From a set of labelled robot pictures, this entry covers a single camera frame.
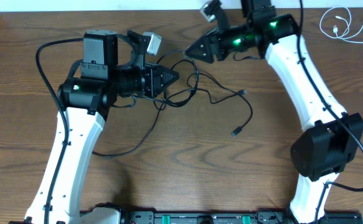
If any black cable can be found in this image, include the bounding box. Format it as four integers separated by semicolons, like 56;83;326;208
91;49;201;158
162;71;254;138

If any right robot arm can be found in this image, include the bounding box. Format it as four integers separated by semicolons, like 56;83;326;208
186;1;363;223

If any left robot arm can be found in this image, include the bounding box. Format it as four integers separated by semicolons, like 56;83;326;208
24;30;179;223

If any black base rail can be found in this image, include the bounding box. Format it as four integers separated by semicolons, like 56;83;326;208
80;210;363;224

